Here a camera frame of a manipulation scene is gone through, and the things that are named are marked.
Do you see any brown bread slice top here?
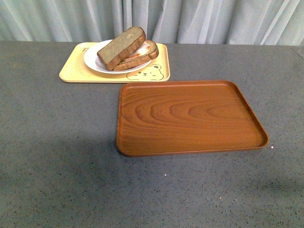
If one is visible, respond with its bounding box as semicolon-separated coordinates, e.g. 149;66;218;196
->
97;26;146;70

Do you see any white round plate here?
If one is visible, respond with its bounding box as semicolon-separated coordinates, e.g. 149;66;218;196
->
84;39;151;74

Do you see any brown wood-grain tray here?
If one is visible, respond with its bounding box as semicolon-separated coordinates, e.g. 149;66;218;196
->
116;80;269;157

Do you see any yellow bear tray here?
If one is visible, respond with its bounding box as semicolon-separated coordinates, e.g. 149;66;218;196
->
59;40;170;83

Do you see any grey curtain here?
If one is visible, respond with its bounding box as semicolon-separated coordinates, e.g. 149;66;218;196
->
0;0;304;46

